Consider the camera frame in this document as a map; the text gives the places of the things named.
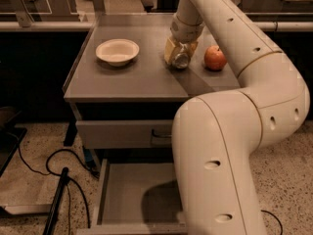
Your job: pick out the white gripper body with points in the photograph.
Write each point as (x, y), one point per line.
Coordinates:
(185, 30)

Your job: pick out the silver 7up can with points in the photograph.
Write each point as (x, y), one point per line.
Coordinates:
(180, 58)

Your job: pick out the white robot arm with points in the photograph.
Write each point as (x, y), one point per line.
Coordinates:
(214, 134)

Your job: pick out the grey drawer cabinet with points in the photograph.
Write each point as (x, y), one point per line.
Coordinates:
(145, 89)

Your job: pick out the closed top drawer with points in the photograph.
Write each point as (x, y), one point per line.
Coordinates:
(123, 134)

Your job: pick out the open middle drawer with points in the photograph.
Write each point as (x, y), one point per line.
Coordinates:
(137, 199)

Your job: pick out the red apple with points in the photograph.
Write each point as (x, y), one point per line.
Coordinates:
(214, 58)

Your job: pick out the white bowl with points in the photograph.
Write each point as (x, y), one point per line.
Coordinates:
(117, 52)

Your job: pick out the dark object at left edge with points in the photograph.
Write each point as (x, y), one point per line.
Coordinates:
(10, 135)

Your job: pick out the black bar on floor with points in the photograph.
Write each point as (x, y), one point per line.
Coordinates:
(54, 210)

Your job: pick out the black drawer handle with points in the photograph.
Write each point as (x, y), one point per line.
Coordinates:
(160, 135)

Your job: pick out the white horizontal rail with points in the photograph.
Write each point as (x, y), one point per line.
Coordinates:
(86, 26)

